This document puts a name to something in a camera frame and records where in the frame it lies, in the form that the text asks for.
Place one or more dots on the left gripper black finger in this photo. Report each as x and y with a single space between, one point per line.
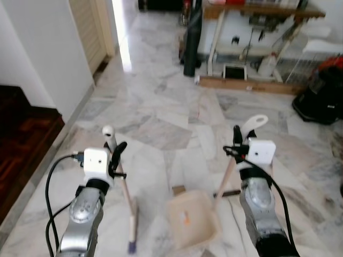
119 151

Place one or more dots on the wooden broom with grey grip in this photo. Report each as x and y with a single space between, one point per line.
128 198

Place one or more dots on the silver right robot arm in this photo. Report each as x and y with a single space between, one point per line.
260 203

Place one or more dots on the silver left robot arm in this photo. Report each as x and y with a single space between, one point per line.
86 214

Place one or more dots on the small black and white box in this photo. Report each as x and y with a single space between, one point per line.
234 72

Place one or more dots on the black and red vacuum cleaner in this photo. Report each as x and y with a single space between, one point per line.
321 96

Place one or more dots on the dark wooden step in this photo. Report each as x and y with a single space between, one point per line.
21 144

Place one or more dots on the tall black upright vacuum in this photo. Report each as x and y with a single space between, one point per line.
192 48

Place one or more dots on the light wooden louvred door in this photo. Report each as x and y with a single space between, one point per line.
91 27

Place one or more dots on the cluttered wooden table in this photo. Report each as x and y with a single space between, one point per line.
257 10

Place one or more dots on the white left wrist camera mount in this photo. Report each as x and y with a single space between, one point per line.
96 163

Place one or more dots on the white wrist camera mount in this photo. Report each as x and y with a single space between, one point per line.
261 152
96 163

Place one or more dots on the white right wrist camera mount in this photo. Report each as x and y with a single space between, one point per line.
261 152

